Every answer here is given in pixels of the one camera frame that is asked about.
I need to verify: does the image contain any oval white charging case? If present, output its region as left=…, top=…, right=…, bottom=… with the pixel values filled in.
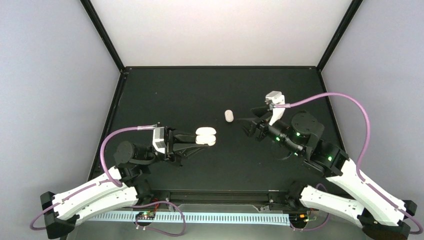
left=224, top=109, right=235, bottom=123

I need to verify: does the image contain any square white earbud case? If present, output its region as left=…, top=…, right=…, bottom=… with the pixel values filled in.
left=195, top=127, right=217, bottom=146

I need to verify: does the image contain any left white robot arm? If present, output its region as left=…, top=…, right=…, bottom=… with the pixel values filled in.
left=40, top=124, right=217, bottom=240

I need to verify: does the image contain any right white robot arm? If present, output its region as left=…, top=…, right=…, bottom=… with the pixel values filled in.
left=236, top=107, right=417, bottom=240

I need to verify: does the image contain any left small circuit board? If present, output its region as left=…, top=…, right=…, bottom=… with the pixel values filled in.
left=135, top=211, right=156, bottom=221

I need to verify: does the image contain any small circuit board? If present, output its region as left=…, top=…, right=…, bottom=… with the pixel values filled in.
left=289, top=214, right=309, bottom=223
left=135, top=211, right=156, bottom=221

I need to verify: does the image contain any right small circuit board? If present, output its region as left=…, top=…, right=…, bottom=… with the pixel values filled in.
left=289, top=214, right=309, bottom=223

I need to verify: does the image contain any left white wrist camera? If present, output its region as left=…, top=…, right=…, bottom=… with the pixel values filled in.
left=152, top=127, right=166, bottom=154

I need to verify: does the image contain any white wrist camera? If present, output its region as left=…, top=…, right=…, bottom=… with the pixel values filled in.
left=265, top=90, right=286, bottom=126
left=152, top=127, right=166, bottom=154

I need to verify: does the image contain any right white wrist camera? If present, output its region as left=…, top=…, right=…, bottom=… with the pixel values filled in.
left=265, top=90, right=286, bottom=126

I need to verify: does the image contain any black aluminium front rail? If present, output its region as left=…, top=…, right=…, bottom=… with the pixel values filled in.
left=152, top=189, right=290, bottom=205

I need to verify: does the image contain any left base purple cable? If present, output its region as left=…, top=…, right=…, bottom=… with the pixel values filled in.
left=129, top=200, right=188, bottom=237

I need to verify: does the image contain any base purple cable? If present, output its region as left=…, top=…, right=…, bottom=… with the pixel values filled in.
left=289, top=184, right=333, bottom=232
left=129, top=200, right=188, bottom=237

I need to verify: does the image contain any white slotted cable duct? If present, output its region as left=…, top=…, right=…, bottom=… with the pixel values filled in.
left=90, top=210, right=291, bottom=226

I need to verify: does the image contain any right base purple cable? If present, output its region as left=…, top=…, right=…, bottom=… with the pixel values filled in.
left=289, top=184, right=333, bottom=232

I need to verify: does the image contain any left black frame post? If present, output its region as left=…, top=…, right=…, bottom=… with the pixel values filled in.
left=80, top=0, right=125, bottom=72

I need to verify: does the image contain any black frame post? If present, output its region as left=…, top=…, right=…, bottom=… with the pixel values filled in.
left=316, top=0, right=363, bottom=72
left=80, top=0, right=125, bottom=72

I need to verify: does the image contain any right black frame post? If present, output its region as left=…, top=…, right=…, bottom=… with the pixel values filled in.
left=316, top=0, right=363, bottom=72

